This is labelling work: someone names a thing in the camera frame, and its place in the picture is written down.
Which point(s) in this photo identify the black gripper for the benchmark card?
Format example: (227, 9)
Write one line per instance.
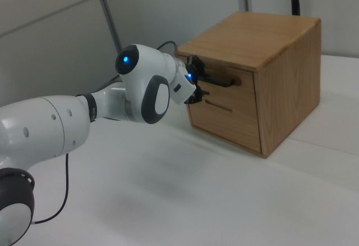
(197, 62)

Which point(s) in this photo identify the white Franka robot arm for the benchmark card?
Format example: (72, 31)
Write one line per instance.
(56, 122)

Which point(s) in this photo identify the wooden two-drawer cabinet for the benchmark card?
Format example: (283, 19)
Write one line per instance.
(289, 88)

